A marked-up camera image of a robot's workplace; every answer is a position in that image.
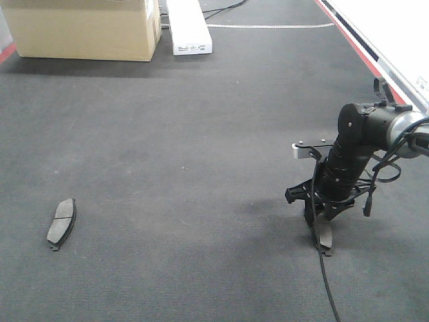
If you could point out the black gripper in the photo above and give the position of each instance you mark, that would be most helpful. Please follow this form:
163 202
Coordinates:
319 210

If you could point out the cardboard box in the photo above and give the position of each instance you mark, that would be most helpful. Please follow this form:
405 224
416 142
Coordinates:
89 30

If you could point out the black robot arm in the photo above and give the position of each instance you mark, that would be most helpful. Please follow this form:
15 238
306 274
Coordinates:
363 129

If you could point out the long white box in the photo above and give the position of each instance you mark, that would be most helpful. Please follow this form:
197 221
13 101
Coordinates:
188 29

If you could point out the grey brake pad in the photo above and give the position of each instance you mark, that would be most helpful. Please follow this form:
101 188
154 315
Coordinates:
62 223
325 238

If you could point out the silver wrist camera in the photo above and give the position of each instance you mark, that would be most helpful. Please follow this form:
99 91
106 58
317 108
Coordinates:
316 148

